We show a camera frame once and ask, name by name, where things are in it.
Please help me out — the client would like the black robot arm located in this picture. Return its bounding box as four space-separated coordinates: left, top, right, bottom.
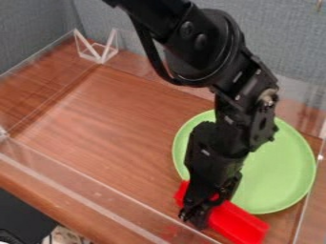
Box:
101 0 279 229

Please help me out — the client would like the green round plate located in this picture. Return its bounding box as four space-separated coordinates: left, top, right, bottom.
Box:
171 110 317 214

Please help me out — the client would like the clear acrylic enclosure wall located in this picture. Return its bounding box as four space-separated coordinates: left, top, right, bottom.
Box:
0 28 326 244

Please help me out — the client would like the red rectangular block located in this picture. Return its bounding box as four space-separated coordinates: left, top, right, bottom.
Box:
174 180 271 244

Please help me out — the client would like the white power strip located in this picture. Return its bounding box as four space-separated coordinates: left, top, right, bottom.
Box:
40 226 93 244

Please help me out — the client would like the clear acrylic corner bracket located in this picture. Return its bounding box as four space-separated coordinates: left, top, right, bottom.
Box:
72 29 119 65

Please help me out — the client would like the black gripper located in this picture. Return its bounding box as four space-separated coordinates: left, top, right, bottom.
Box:
178 121 247 230

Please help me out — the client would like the black box under table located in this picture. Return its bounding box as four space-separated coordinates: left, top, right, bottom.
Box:
0 188 59 244

